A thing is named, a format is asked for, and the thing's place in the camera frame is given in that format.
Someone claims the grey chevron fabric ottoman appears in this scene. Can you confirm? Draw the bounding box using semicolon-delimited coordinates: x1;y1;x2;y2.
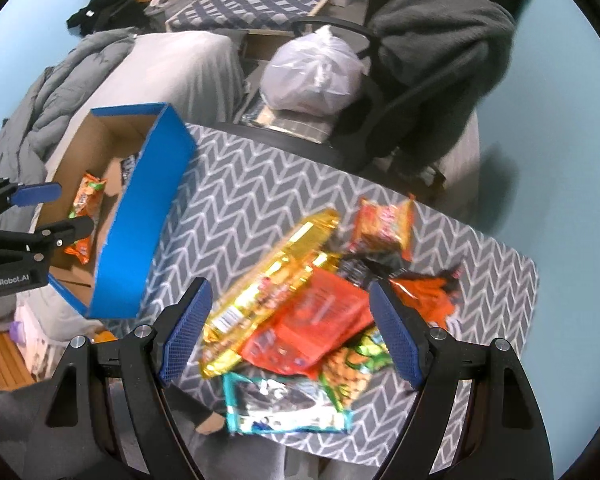
107;122;541;456

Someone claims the grey duvet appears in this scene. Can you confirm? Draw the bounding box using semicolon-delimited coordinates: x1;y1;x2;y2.
0;27;136;241

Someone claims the grey plaid seat cushion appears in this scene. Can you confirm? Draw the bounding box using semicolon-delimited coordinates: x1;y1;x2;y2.
240;100;341;143

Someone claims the small orange noodle snack packet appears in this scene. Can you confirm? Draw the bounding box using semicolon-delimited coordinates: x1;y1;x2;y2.
347;195;416;261

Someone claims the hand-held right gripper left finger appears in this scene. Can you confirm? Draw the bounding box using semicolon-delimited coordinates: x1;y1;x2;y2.
27;276;216;480

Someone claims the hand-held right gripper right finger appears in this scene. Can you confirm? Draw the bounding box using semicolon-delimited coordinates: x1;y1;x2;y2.
367;280;556;480

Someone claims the blue cardboard box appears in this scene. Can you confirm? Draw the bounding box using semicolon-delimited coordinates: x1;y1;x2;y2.
30;102;198;321

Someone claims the dark grey fleece blanket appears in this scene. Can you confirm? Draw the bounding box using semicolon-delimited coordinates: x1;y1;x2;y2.
367;0;518;181

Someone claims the black office chair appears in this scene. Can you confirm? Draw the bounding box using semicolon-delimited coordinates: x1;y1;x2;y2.
215;0;541;181

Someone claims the black clothing pile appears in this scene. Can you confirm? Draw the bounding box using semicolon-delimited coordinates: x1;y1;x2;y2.
66;0;151;36

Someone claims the white bed mattress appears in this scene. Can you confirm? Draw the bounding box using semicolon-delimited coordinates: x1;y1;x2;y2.
45;30;246;181

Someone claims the red snack packet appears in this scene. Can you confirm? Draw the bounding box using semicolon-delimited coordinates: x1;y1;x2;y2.
240;266;381;378

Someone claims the long gold snack packet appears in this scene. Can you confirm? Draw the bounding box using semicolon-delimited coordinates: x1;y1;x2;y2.
200;208;343;378

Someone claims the orange and black snack packet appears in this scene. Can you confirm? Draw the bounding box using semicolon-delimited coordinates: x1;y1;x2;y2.
387;265;463;331

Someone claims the grey chequered bench mattress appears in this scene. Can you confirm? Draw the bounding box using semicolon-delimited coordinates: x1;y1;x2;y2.
165;0;331;33

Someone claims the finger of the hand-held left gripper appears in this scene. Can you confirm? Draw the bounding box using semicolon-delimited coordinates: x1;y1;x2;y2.
0;177;63;231
0;216;95;263

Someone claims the green peanut snack packet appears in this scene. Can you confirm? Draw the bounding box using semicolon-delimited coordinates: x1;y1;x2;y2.
317;327;396;411

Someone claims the black silver snack packet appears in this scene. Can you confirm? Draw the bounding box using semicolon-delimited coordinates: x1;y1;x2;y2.
120;154;143;191

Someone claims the teal silver snack packet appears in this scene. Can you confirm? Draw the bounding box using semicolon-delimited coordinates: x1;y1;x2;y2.
222;371;353;436

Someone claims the small orange green snack packet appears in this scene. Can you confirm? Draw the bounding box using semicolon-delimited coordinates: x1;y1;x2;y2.
62;232;93;266
69;172;106;221

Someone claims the white plastic bag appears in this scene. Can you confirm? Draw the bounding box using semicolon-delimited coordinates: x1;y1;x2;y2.
260;25;366;118

